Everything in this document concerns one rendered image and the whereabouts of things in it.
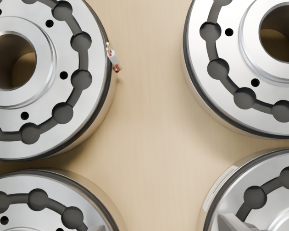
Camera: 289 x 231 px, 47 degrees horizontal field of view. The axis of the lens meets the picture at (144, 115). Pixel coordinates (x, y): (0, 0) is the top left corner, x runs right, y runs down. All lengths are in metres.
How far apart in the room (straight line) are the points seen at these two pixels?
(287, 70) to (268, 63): 0.01
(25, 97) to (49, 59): 0.02
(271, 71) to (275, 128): 0.03
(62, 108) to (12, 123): 0.03
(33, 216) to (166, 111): 0.09
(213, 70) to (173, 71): 0.03
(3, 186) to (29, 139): 0.03
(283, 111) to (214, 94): 0.04
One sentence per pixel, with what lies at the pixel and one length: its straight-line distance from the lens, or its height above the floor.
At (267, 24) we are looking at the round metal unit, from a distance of 0.21.
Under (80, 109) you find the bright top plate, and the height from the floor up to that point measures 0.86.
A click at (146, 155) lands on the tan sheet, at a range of 0.20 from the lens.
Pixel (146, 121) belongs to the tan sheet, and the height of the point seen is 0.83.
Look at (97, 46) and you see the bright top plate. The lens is 0.18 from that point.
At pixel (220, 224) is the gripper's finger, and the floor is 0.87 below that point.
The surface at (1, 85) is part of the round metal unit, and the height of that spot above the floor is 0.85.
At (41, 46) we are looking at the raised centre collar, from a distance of 0.18.
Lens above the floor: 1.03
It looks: 84 degrees down
